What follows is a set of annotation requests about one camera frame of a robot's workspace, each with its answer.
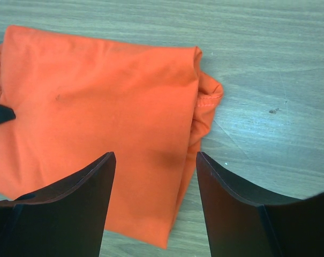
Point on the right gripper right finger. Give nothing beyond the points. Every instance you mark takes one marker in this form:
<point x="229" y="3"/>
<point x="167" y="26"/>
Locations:
<point x="235" y="214"/>

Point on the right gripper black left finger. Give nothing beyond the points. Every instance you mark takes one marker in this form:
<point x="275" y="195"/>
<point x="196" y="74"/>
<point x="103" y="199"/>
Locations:
<point x="66" y="218"/>

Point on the orange t shirt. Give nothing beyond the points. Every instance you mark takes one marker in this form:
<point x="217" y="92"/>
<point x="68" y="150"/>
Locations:
<point x="76" y="98"/>

